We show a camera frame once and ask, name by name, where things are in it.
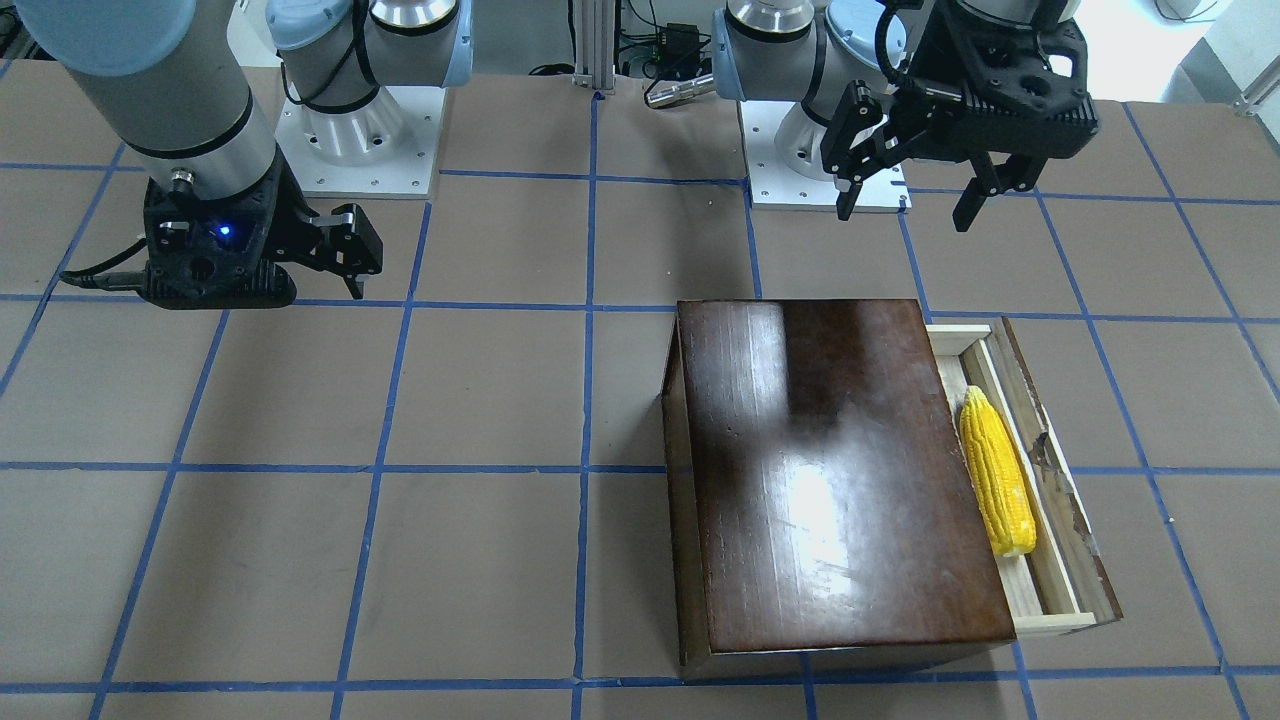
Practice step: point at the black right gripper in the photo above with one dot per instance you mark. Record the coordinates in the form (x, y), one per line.
(289, 226)

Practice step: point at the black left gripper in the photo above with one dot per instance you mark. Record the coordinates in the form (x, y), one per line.
(918, 62)

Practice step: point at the yellow corn cob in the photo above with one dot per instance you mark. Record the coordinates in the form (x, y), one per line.
(998, 476)

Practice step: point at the wooden drawer with white handle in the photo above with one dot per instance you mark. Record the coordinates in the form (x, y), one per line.
(1061, 586)

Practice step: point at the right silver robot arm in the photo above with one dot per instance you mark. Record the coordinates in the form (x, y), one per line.
(163, 75)

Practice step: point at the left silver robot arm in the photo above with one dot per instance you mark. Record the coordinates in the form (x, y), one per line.
(796, 51)

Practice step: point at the silver flashlight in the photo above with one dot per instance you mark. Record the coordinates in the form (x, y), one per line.
(680, 92)

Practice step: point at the dark brown wooden box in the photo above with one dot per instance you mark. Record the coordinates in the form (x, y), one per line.
(819, 502)

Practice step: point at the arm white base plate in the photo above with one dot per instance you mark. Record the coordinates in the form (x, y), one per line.
(386, 150)
(781, 146)

